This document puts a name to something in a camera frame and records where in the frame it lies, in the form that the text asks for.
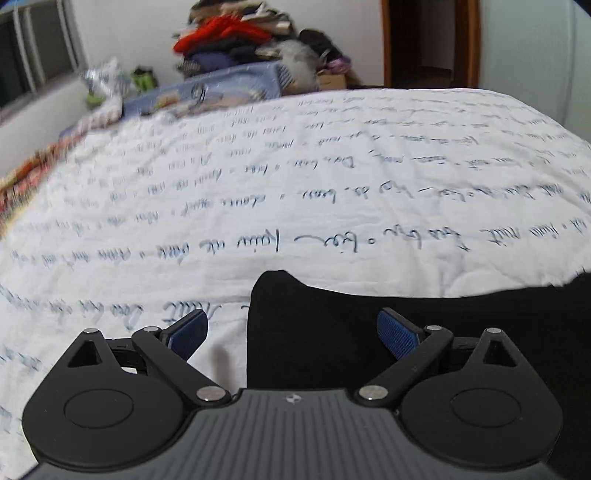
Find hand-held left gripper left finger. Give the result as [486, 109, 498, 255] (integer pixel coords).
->
[65, 309, 232, 407]

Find green item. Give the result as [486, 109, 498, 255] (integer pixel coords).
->
[130, 67, 156, 92]

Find black pants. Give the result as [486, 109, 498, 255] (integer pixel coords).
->
[246, 270, 591, 467]

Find window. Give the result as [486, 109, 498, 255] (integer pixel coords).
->
[0, 0, 89, 126]

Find grey fluffy garment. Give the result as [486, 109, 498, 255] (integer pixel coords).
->
[276, 39, 320, 90]

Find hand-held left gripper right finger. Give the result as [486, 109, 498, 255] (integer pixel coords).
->
[358, 308, 520, 409]

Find colourful patterned blanket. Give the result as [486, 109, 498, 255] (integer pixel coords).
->
[0, 108, 123, 234]

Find pile of clothes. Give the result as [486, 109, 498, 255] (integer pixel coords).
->
[173, 0, 352, 89]

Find silver crumpled bag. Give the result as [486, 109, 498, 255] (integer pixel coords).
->
[82, 58, 131, 110]

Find wooden door frame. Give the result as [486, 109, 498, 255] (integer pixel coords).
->
[379, 0, 483, 89]

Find white script-printed bedspread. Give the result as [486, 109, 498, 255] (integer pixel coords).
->
[0, 88, 591, 480]

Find cardboard box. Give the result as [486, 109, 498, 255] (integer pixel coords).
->
[316, 71, 348, 91]

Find red garment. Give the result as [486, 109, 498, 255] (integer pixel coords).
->
[173, 16, 274, 55]

